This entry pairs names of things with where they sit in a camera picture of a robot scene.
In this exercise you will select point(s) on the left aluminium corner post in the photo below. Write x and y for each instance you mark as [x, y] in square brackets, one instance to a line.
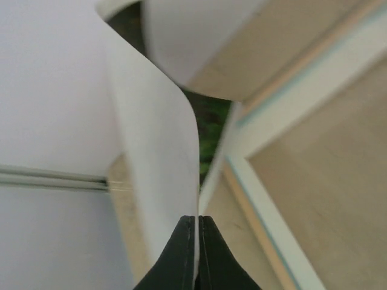
[29, 177]

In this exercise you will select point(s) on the teal wooden picture frame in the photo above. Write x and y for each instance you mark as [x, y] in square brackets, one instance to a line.
[335, 34]

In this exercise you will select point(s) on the white mat board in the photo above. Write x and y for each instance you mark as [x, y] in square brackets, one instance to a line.
[342, 63]

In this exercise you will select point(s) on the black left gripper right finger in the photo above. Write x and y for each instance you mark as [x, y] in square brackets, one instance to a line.
[218, 269]

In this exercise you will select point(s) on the sunflower photo print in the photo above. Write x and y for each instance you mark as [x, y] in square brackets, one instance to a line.
[160, 136]

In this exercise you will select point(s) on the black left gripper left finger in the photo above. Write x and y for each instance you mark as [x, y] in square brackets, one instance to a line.
[174, 269]

